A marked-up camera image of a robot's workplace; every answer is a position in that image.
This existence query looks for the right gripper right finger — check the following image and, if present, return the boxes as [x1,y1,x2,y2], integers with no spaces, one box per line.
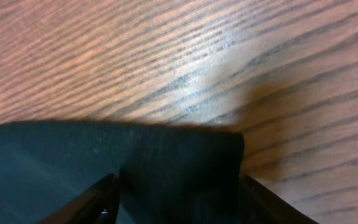
[238,175,317,224]

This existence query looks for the black t-shirt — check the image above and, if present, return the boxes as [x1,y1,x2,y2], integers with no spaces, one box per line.
[0,121,244,223]

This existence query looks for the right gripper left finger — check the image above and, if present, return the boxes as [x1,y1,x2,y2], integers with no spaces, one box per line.
[39,174,120,224]

